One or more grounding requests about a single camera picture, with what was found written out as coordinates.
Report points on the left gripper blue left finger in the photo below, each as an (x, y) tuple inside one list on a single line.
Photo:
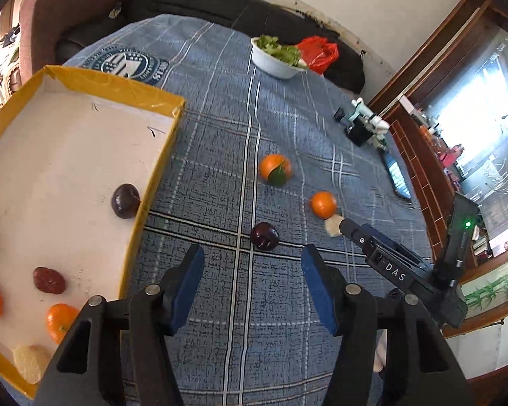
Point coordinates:
[(86, 369)]

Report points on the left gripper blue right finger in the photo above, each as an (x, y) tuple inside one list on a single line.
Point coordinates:
[(420, 367)]

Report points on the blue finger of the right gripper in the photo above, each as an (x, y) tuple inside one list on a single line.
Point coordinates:
[(372, 249)]

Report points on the beige cylindrical cake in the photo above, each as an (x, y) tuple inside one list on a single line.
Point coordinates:
[(332, 225)]

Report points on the plain orange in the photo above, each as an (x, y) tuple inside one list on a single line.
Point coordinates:
[(323, 204)]

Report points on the dark purple plum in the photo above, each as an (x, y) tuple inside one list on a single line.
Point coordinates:
[(264, 236)]

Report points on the white gloved right hand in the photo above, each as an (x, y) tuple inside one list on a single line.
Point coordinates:
[(380, 356)]

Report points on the black smartphone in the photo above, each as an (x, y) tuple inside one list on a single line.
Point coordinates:
[(396, 176)]

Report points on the beige cake tray bottom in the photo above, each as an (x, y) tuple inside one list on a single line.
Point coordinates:
[(31, 362)]

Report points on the red date in tray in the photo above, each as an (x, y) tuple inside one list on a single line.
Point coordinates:
[(49, 280)]

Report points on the pink bottle on cabinet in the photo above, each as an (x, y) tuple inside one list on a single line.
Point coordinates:
[(449, 157)]

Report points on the black cup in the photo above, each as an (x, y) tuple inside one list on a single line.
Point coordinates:
[(357, 132)]

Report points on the orange with green leaf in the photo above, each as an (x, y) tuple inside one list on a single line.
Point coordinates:
[(275, 169)]

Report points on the small black charger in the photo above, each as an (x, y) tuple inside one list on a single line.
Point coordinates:
[(340, 115)]

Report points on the blue plaid tablecloth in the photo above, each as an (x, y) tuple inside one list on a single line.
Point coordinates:
[(253, 336)]

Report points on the dark plum in tray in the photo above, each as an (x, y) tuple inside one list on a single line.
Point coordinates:
[(125, 201)]

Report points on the wooden cabinet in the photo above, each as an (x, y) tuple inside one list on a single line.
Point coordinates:
[(454, 90)]

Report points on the yellow cardboard tray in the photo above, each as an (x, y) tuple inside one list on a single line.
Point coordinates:
[(68, 139)]

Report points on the red plastic bag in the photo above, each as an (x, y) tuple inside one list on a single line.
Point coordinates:
[(318, 53)]

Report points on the green lettuce leaves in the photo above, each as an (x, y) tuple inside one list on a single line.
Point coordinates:
[(288, 54)]

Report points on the white bowl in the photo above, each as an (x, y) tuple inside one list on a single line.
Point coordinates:
[(273, 66)]

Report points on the black sofa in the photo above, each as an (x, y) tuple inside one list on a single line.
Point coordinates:
[(251, 17)]

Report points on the low side table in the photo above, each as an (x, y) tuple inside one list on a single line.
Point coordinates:
[(10, 78)]

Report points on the brown armchair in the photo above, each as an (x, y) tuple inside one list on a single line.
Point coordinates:
[(42, 23)]

